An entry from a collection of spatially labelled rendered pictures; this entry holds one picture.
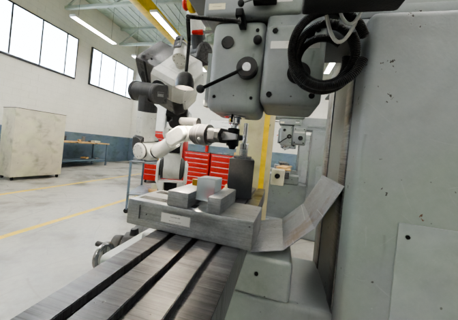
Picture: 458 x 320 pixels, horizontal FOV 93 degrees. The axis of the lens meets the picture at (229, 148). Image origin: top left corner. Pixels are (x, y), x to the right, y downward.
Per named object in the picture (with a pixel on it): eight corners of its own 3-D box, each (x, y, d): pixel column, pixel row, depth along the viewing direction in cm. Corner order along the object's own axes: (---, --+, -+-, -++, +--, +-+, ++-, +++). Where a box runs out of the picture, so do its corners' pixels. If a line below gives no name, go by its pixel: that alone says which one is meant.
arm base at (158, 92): (129, 106, 107) (124, 82, 101) (148, 99, 117) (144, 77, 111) (155, 110, 102) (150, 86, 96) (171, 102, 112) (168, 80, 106)
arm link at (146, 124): (126, 155, 107) (129, 109, 103) (148, 152, 118) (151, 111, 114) (142, 161, 101) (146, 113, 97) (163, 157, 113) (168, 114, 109)
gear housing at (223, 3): (202, 16, 76) (204, -12, 76) (221, 49, 99) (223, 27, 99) (302, 12, 68) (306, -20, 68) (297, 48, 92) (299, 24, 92)
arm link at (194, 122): (195, 145, 88) (174, 143, 94) (209, 144, 98) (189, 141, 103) (195, 117, 87) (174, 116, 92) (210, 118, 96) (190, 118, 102)
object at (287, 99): (258, 103, 70) (266, 22, 70) (264, 115, 94) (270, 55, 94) (321, 105, 66) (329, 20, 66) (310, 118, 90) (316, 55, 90)
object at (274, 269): (136, 267, 74) (140, 232, 74) (181, 231, 108) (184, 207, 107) (288, 306, 62) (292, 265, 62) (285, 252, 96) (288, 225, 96)
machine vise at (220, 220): (125, 222, 60) (129, 183, 60) (157, 210, 74) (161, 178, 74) (251, 252, 50) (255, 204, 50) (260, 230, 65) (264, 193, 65)
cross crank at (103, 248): (82, 273, 92) (85, 246, 92) (104, 260, 104) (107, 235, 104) (114, 282, 89) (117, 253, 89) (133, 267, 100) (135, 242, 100)
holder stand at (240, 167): (225, 197, 104) (230, 155, 104) (229, 188, 126) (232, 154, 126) (251, 199, 103) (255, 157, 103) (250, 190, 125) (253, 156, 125)
